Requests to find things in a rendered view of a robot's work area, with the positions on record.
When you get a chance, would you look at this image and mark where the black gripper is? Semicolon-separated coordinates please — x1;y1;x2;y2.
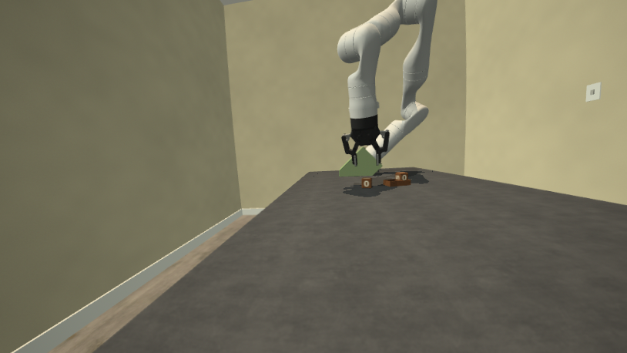
341;115;390;166

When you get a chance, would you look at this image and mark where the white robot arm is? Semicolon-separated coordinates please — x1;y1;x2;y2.
337;0;438;159

